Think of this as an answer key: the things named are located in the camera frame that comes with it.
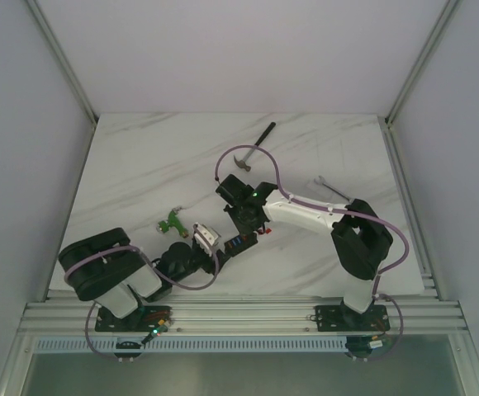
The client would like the aluminium rail base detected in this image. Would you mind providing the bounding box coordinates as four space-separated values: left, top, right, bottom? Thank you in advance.
18 292 467 336

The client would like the aluminium frame post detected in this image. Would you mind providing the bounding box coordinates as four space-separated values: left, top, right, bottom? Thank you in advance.
24 0 99 127
385 0 462 127

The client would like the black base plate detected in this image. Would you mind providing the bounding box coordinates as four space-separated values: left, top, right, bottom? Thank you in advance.
95 305 171 332
310 303 391 332

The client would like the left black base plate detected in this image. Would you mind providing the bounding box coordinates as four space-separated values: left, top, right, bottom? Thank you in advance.
95 305 171 332

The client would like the green plastic tap fitting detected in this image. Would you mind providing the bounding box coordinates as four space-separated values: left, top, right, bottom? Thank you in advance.
157 206 190 238

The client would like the black fuse box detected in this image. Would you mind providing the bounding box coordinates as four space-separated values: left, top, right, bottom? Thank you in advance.
224 233 258 257

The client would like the white slotted cable duct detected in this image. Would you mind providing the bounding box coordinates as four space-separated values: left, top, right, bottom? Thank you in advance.
32 337 389 355

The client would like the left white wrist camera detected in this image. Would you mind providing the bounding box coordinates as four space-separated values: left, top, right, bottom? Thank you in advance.
193 223 221 257

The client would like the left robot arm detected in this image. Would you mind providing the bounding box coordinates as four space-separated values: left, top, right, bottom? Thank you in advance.
58 224 230 332

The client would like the claw hammer black handle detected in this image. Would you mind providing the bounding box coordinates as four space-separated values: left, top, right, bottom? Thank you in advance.
230 121 277 171

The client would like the left aluminium frame post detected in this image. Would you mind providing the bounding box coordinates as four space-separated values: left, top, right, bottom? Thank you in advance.
24 0 99 127

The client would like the right aluminium frame post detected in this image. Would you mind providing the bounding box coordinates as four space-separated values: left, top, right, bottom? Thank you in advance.
385 0 462 127

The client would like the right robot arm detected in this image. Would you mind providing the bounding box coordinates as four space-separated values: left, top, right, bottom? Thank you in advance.
216 175 393 331

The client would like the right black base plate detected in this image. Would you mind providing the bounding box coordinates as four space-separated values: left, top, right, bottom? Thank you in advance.
310 303 391 332

